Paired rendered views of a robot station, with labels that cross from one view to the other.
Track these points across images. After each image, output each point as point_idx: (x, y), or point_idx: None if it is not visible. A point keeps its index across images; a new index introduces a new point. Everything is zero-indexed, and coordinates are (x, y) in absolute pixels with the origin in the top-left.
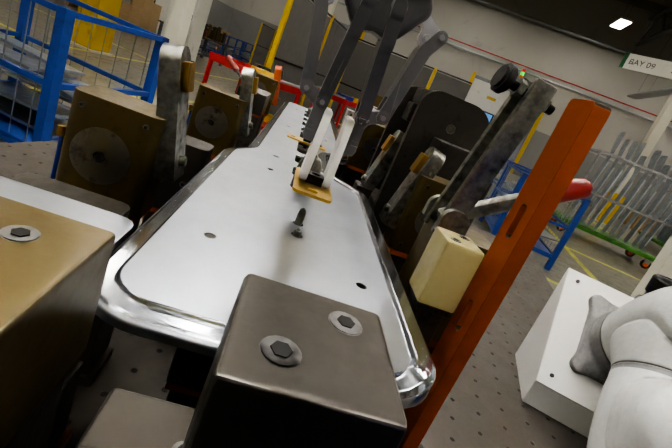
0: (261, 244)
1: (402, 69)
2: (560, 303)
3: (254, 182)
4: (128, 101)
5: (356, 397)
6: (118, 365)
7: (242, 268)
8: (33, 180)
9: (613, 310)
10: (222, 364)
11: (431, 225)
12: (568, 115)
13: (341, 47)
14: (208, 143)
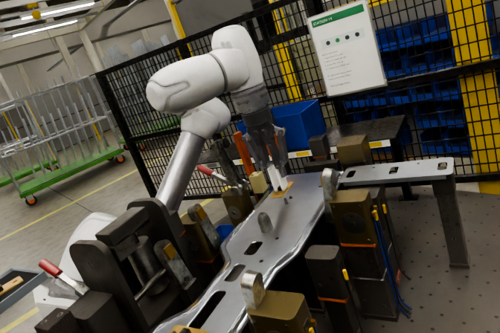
0: (305, 189)
1: (254, 149)
2: (68, 305)
3: (294, 218)
4: (348, 195)
5: (315, 135)
6: (357, 313)
7: (313, 181)
8: (371, 195)
9: (58, 285)
10: (325, 134)
11: (243, 191)
12: (239, 137)
13: (276, 145)
14: (307, 257)
